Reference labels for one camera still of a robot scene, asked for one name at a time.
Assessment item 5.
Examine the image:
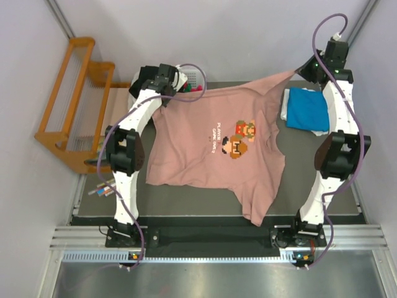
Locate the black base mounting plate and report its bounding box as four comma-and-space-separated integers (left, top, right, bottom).
105, 215, 327, 258

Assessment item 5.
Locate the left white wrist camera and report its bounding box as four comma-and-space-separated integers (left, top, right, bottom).
172, 65, 188, 92

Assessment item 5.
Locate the bundle of marker pens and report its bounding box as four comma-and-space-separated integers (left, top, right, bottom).
87, 178, 116, 197

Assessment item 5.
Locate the white folded t shirt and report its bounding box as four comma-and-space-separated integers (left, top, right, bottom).
280, 88, 330, 137

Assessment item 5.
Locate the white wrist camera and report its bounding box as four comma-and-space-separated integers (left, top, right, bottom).
172, 65, 188, 92
331, 32, 342, 41

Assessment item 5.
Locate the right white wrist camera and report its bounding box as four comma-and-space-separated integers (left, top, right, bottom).
331, 32, 342, 41

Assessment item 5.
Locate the white plastic laundry basket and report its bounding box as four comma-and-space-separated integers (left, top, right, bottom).
128, 66, 205, 109

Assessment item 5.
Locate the pink t shirt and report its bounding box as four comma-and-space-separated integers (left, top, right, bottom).
146, 70, 294, 226

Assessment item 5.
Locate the orange wooden rack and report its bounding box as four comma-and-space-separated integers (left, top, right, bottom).
35, 37, 130, 174

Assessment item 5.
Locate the blue folded t shirt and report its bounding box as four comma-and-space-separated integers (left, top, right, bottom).
285, 87, 330, 132

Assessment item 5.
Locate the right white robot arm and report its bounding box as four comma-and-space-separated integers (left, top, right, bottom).
289, 38, 371, 246

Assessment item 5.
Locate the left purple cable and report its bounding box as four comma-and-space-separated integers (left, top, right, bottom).
96, 63, 208, 271

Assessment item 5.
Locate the black t shirt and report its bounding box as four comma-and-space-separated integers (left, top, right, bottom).
129, 66, 159, 99

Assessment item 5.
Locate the grey slotted cable duct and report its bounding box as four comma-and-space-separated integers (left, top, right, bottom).
61, 250, 298, 264

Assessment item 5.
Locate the green t shirt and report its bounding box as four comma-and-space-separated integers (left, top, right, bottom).
183, 83, 192, 93

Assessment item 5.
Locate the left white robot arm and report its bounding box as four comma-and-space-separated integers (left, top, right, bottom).
104, 64, 187, 246

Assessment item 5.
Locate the magenta t shirt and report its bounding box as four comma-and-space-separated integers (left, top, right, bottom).
189, 83, 203, 93

